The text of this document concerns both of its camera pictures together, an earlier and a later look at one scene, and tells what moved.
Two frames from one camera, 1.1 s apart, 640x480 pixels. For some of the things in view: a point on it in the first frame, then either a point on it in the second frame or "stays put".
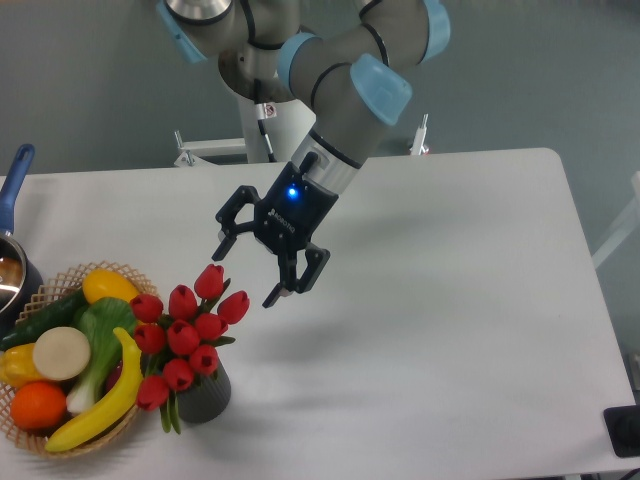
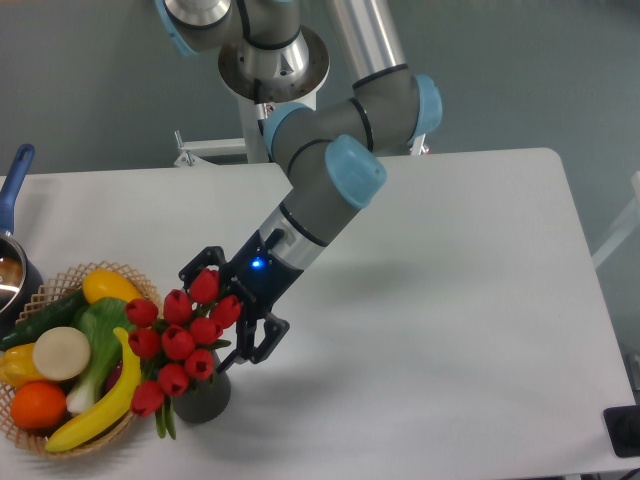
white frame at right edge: [629, 225] stays put
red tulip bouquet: [175, 348] stays put
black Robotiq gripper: [288, 214] -> [261, 280]
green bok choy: [99, 319] stays put
